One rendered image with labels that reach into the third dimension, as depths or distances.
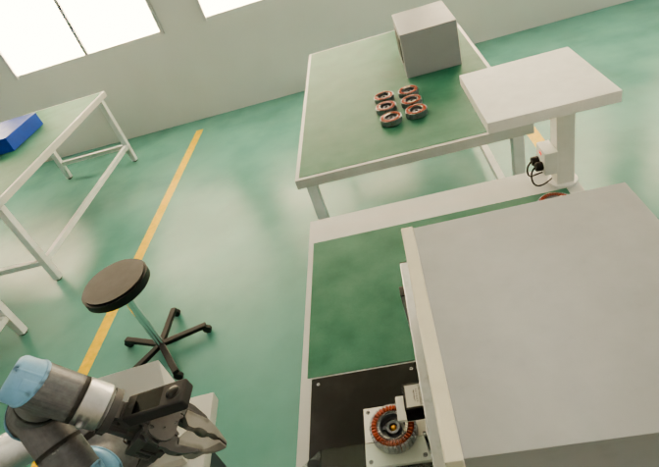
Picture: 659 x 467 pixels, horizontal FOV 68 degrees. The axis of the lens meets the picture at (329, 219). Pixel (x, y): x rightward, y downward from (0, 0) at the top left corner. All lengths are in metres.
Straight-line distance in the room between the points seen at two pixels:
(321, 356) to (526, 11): 4.63
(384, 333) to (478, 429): 0.88
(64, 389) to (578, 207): 0.87
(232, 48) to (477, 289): 4.86
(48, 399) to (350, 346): 0.87
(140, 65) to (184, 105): 0.60
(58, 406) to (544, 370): 0.70
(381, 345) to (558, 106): 0.82
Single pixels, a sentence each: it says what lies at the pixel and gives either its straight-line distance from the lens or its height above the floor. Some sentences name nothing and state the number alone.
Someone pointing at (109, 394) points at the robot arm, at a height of 1.32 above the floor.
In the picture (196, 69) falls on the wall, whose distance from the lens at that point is 5.61.
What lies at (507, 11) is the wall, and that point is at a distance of 5.54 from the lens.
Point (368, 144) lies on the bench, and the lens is 2.42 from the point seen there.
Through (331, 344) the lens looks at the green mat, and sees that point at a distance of 1.52.
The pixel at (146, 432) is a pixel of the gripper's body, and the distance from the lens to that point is 0.91.
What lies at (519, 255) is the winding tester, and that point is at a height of 1.32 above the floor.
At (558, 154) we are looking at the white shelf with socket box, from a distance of 1.86.
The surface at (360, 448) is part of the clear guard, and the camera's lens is 0.95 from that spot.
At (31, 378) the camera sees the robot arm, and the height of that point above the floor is 1.41.
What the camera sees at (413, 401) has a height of 0.92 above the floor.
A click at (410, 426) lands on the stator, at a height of 0.82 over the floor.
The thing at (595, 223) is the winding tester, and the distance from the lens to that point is 0.89.
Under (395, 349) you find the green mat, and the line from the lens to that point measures 1.45.
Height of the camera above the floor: 1.89
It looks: 35 degrees down
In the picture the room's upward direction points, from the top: 20 degrees counter-clockwise
